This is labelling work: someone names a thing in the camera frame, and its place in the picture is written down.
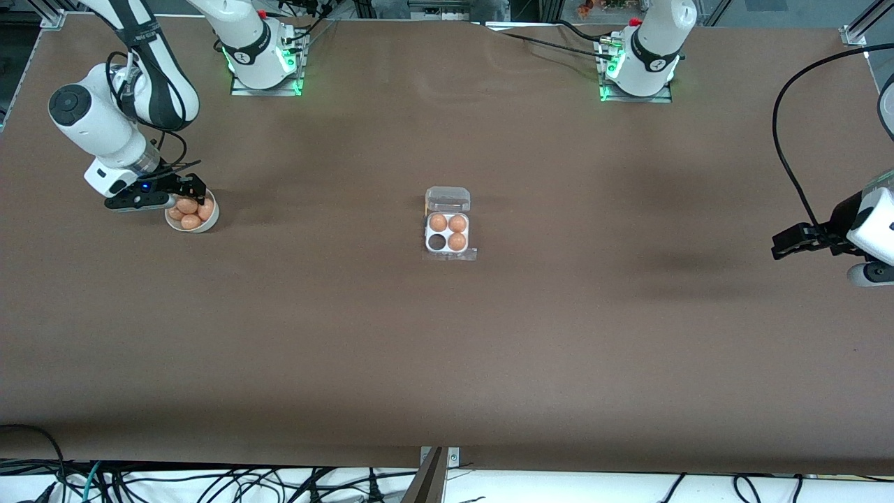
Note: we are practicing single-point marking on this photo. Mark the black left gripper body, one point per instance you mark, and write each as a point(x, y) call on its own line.
point(840, 218)

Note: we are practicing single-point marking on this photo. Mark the aluminium frame profile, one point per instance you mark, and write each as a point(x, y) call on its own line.
point(50, 17)
point(866, 24)

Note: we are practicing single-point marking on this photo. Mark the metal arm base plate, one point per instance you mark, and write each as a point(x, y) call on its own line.
point(297, 87)
point(665, 98)

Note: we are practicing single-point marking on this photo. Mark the small metal table bracket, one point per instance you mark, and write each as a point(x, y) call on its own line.
point(454, 457)

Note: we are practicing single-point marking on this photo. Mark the clear tape strip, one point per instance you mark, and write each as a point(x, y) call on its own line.
point(469, 256)

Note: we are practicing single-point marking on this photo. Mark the small orange object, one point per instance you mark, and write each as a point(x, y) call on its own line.
point(585, 8)

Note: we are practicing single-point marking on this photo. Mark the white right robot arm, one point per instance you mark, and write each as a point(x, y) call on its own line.
point(91, 119)

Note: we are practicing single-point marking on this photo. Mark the white round bowl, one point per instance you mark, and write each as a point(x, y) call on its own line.
point(204, 226)

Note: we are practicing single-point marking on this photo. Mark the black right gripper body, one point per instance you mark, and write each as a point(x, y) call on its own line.
point(172, 181)

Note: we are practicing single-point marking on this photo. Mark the clear plastic egg box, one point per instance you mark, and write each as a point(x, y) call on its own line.
point(448, 200)

